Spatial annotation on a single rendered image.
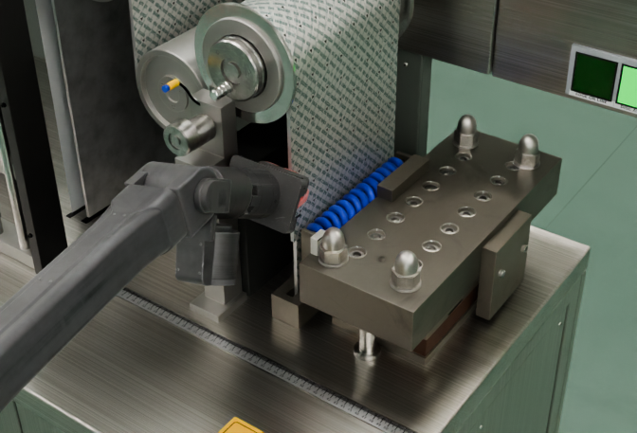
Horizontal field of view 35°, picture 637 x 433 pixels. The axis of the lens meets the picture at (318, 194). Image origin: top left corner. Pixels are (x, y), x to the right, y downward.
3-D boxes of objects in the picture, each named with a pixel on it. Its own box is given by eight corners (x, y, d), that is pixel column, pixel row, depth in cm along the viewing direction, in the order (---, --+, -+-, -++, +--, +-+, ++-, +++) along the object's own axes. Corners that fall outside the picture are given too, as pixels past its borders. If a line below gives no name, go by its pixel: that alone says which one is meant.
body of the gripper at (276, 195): (295, 234, 117) (259, 236, 110) (227, 206, 122) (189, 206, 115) (311, 180, 116) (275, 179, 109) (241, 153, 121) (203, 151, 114)
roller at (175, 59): (140, 122, 133) (131, 39, 126) (261, 52, 150) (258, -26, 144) (211, 150, 127) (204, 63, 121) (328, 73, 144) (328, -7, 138)
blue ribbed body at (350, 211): (300, 245, 128) (300, 223, 126) (391, 170, 143) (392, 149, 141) (323, 255, 127) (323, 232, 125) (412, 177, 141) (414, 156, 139)
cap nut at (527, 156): (508, 164, 140) (511, 135, 137) (520, 153, 142) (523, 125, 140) (533, 172, 138) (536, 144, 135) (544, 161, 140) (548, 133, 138)
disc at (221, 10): (198, 104, 125) (189, -10, 116) (201, 102, 125) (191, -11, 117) (296, 139, 117) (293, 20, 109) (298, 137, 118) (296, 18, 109)
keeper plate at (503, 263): (475, 315, 132) (482, 246, 126) (510, 276, 139) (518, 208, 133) (492, 322, 131) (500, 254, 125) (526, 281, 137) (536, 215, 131)
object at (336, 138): (290, 241, 127) (286, 111, 117) (391, 159, 143) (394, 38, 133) (294, 242, 127) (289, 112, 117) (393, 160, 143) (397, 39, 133)
